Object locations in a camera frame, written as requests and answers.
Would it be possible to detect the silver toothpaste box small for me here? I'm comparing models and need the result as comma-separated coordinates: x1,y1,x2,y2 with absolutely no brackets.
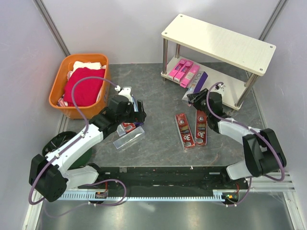
117,125,126,137

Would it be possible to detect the red 3d toothpaste box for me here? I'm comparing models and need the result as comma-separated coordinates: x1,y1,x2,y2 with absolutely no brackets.
121,123,136,133
195,110,207,146
175,113,195,150

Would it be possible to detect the white cable duct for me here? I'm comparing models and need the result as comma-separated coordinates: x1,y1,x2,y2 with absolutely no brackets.
58,189,232,202

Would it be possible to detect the white two-tier shelf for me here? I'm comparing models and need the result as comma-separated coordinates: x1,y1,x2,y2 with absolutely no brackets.
161,14,276,110

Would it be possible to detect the pink toothpaste box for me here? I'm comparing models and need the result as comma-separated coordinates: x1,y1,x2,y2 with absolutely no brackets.
174,61,193,83
168,59,187,80
180,65,200,88

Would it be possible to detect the red folded cloth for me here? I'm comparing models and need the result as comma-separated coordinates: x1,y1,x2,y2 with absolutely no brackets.
64,68,105,107

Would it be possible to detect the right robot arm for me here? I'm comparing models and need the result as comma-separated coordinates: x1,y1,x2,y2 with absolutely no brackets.
187,89,287,189

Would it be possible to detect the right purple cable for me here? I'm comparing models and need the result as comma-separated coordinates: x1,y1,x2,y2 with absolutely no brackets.
206,82,286,208

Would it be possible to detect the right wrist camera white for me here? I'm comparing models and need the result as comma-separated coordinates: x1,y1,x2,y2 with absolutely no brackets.
214,82,225,94

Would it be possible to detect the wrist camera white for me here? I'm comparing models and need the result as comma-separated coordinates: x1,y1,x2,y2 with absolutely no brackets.
214,82,225,94
115,85,132,102

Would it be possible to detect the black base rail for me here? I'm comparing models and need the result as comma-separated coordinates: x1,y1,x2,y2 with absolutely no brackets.
91,163,248,196

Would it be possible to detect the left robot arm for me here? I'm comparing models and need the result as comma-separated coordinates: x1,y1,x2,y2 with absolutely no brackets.
29,95,146,202

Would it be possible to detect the holographic purple toothpaste box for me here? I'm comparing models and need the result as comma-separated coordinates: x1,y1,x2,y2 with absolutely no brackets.
182,71,208,102

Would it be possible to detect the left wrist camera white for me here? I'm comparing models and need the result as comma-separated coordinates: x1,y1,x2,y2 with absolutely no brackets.
115,85,132,102

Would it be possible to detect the purple cable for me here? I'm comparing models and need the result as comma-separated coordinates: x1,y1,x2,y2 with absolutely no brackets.
28,77,128,218
206,82,286,208

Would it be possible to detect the silver toothpaste box long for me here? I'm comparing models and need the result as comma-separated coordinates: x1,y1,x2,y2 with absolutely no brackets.
113,126,145,150

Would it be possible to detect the small pink packet in basket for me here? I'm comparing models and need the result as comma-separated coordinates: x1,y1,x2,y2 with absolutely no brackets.
57,95,68,107

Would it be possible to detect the orange plastic basket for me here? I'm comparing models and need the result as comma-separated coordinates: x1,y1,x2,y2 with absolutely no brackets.
49,53,111,119

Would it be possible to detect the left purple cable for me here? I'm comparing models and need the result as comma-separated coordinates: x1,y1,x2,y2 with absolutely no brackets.
28,77,128,218

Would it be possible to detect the white cloth in basket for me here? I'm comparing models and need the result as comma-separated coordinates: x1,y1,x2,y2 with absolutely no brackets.
67,61,106,80

